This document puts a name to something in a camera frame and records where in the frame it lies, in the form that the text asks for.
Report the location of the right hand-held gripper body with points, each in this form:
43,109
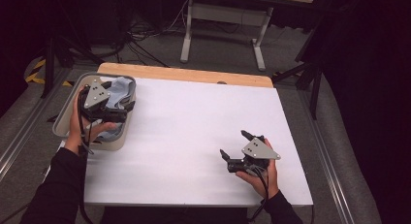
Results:
258,151

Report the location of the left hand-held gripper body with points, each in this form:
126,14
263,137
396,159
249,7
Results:
96,96

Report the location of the light blue tank top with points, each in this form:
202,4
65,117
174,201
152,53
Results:
121,88

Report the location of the beige plastic basket grey rim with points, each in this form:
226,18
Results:
64,123

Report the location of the person's right hand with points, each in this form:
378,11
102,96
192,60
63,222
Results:
265,183

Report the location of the person's left hand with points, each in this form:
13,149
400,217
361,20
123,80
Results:
76,130

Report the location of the white board table cover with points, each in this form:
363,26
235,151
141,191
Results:
194,136

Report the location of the black tripod stand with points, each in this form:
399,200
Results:
315,91
49,65

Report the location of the yellow black hazard tape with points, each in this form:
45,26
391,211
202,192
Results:
38,65

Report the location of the white-legged wooden desk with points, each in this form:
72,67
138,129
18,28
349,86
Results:
226,14

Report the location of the metal floor rail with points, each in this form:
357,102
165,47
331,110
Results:
19,136
326,162

